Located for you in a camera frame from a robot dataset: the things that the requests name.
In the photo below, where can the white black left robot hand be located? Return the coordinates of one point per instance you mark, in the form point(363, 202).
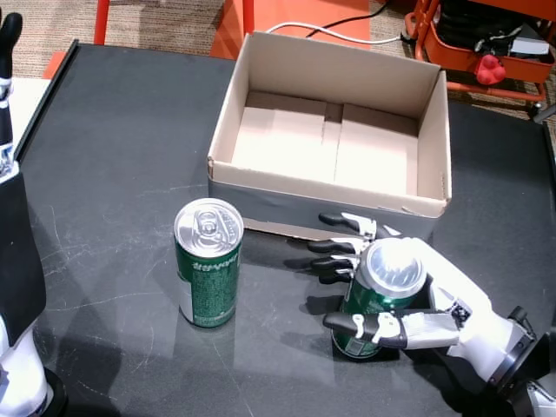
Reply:
point(21, 260)

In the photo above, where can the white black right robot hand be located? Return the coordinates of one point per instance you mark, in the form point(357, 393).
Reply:
point(465, 304)

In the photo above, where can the green aluminium drink can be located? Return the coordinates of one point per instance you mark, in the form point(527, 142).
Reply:
point(391, 265)
point(208, 282)

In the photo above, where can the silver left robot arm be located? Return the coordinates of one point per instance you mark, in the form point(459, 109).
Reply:
point(58, 399)

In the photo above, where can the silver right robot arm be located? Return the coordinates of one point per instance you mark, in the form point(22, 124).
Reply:
point(530, 365)

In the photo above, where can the open cardboard box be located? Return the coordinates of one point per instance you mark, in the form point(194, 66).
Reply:
point(330, 208)

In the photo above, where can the white grey flat box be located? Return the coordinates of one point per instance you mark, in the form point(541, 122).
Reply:
point(530, 45)

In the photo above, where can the black chair caster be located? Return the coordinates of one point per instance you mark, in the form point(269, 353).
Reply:
point(543, 114)

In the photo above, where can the red rubber toy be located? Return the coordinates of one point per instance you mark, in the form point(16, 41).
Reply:
point(491, 71)

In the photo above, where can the orange metal cart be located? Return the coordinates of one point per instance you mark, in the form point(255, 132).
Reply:
point(460, 56)

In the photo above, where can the red metal leg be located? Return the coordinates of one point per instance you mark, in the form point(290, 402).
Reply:
point(101, 21)

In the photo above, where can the orange metal stand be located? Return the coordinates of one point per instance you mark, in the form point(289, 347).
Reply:
point(282, 11)

